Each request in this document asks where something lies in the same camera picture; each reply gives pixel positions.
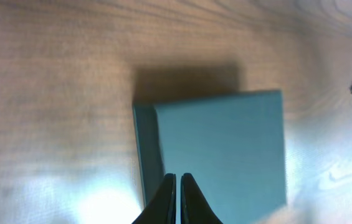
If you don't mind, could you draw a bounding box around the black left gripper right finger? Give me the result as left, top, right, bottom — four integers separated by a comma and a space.
180, 173, 222, 224

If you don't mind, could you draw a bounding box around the black box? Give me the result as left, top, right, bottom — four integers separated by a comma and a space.
133, 90, 287, 223

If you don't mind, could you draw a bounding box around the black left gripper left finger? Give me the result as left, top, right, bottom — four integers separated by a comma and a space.
132, 174, 176, 224

